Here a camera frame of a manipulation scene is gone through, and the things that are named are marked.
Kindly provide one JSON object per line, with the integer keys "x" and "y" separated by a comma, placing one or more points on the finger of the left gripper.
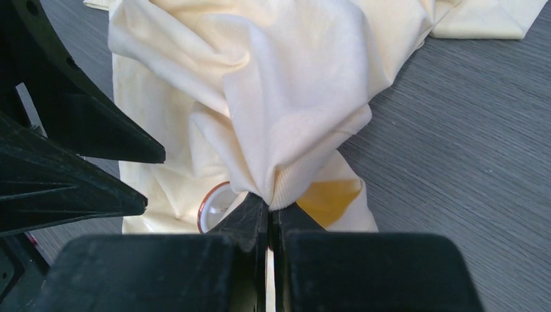
{"x": 74, "y": 112}
{"x": 43, "y": 185}

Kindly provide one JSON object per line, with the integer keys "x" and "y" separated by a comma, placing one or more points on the round white brooch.
{"x": 214, "y": 205}

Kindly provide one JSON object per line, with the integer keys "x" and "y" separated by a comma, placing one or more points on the cream yellow garment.
{"x": 262, "y": 93}

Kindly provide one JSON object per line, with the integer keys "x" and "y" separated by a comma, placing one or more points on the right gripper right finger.
{"x": 319, "y": 270}

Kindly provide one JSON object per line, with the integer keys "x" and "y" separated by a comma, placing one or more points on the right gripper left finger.
{"x": 221, "y": 270}

